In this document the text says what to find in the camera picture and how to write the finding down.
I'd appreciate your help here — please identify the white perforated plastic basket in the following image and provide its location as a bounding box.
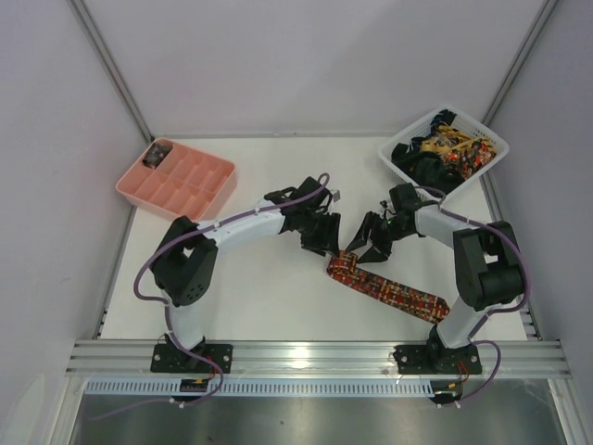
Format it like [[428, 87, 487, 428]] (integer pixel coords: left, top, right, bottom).
[[378, 107, 510, 200]]

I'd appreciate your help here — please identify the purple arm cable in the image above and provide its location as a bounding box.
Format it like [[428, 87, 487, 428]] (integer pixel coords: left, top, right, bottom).
[[87, 172, 333, 421], [414, 184, 534, 407]]

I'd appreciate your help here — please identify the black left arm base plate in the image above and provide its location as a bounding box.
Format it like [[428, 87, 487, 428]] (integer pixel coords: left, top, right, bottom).
[[150, 340, 233, 374]]

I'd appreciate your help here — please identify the yellow patterned tie in basket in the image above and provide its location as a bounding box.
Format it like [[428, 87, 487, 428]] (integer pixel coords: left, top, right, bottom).
[[420, 124, 473, 156]]

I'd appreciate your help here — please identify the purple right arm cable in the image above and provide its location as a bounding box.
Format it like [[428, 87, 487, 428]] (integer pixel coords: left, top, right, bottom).
[[414, 184, 534, 407]]

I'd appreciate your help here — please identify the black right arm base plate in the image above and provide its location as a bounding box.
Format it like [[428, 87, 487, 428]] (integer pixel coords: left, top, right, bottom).
[[393, 344, 483, 375]]

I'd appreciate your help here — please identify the white slotted cable duct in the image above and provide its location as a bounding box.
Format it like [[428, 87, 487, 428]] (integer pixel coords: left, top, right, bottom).
[[85, 377, 435, 398]]

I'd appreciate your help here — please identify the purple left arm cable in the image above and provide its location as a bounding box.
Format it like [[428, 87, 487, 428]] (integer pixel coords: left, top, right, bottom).
[[87, 172, 333, 421]]

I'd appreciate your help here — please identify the aluminium front rail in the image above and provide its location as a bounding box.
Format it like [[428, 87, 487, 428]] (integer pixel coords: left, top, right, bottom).
[[66, 339, 572, 379]]

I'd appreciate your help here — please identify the pink compartment tray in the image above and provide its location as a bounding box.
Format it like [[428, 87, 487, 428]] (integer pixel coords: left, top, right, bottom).
[[116, 138, 237, 221]]

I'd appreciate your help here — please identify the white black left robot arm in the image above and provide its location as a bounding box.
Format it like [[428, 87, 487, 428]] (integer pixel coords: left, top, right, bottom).
[[148, 172, 340, 352]]

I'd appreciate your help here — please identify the red floral tie in basket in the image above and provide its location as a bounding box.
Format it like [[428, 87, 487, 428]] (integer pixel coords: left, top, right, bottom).
[[440, 137, 497, 180]]

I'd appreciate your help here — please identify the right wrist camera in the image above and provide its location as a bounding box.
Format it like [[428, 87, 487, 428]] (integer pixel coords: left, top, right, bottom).
[[379, 200, 395, 219]]

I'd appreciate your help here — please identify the red multicolour patterned tie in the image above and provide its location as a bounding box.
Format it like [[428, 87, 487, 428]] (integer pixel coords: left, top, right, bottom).
[[326, 251, 450, 325]]

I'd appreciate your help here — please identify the rolled dark tie in tray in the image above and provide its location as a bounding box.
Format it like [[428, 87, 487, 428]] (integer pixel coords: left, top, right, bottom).
[[141, 142, 172, 170]]

